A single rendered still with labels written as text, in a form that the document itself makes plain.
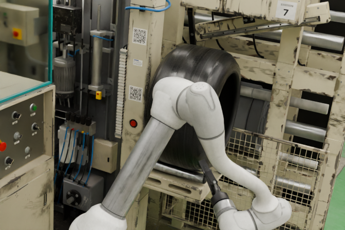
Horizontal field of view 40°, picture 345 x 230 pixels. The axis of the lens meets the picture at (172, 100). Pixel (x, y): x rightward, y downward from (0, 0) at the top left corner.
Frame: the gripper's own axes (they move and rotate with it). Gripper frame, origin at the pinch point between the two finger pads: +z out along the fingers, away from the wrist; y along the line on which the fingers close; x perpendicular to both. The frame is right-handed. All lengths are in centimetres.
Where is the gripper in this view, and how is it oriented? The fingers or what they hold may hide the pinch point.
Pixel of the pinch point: (204, 167)
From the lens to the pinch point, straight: 213.4
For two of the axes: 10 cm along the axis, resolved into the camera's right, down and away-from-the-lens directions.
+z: -3.1, -6.7, 6.7
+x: 9.4, -3.1, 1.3
